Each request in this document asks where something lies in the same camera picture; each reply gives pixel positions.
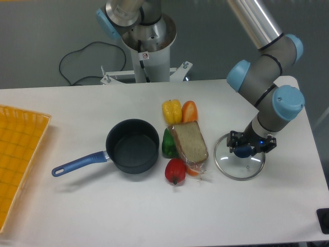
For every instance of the green bell pepper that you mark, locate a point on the green bell pepper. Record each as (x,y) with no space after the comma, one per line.
(168,145)

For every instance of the black corner device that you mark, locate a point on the black corner device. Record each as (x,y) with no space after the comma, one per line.
(322,215)

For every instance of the small orange pepper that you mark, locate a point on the small orange pepper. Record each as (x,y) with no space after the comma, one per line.
(191,172)

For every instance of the yellow bell pepper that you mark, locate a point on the yellow bell pepper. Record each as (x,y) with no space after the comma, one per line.
(172,112)

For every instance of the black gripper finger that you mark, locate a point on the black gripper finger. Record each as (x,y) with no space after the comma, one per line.
(235,140)
(264,145)

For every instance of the orange bell pepper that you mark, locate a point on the orange bell pepper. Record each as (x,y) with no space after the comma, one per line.
(189,112)

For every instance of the yellow plastic basket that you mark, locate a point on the yellow plastic basket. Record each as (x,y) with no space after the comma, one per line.
(21,134)

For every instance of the red bell pepper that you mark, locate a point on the red bell pepper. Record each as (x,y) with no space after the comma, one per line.
(175,171)

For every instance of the dark saucepan with blue handle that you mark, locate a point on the dark saucepan with blue handle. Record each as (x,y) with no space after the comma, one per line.
(132,145)

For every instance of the glass lid with blue knob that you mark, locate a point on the glass lid with blue knob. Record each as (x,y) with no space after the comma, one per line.
(234,167)

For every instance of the wrapped bread slice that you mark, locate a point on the wrapped bread slice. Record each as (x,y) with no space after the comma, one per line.
(190,145)

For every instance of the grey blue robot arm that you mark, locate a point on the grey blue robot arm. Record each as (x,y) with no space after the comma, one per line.
(276,105)

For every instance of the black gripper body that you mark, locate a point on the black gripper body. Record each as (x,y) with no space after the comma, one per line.
(249,141)

